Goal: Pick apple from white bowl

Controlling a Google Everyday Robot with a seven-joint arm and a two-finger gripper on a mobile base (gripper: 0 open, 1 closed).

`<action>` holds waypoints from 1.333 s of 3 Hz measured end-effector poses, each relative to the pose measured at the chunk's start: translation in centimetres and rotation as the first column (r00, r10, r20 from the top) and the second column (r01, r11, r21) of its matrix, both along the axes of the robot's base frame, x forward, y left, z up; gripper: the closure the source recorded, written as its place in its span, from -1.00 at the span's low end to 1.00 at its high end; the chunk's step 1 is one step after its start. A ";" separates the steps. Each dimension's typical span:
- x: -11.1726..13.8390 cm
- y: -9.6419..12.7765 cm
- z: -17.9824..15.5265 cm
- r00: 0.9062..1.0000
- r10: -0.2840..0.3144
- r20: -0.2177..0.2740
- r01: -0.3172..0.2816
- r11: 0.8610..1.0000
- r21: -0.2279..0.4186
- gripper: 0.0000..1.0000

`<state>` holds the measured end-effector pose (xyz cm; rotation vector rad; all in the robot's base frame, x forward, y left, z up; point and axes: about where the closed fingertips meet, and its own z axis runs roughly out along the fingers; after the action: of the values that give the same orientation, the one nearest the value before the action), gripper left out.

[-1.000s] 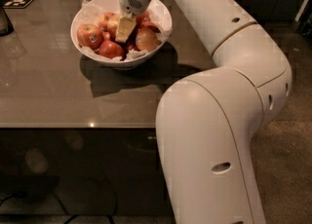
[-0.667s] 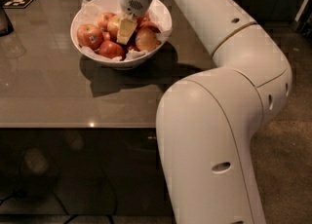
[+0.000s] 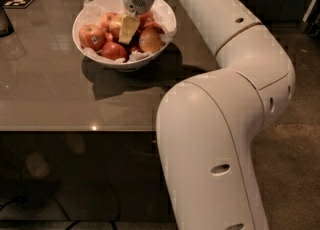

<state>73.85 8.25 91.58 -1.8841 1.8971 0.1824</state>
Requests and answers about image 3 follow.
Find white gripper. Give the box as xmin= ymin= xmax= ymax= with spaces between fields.
xmin=118 ymin=0 xmax=155 ymax=45

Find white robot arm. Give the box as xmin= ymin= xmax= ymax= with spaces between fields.
xmin=123 ymin=0 xmax=295 ymax=230

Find back right red apple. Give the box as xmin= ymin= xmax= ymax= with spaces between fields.
xmin=139 ymin=10 xmax=154 ymax=29

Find red apple behind right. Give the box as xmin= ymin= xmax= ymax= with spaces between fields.
xmin=143 ymin=21 xmax=164 ymax=34

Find back left red apple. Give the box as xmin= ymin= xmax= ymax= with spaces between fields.
xmin=100 ymin=12 xmax=116 ymax=31

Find right yellow-red apple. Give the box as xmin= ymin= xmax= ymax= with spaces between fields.
xmin=139 ymin=28 xmax=165 ymax=53

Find left red apple with sticker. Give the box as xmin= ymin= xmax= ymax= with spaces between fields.
xmin=79 ymin=24 xmax=106 ymax=51

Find white bowl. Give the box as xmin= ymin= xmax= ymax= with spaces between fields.
xmin=71 ymin=0 xmax=177 ymax=73

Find dark object at left edge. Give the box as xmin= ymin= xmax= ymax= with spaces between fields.
xmin=0 ymin=6 xmax=14 ymax=37

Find dark glass table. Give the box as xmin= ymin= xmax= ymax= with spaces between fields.
xmin=0 ymin=0 xmax=216 ymax=222

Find black floor cable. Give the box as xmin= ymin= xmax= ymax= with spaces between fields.
xmin=0 ymin=193 xmax=118 ymax=230

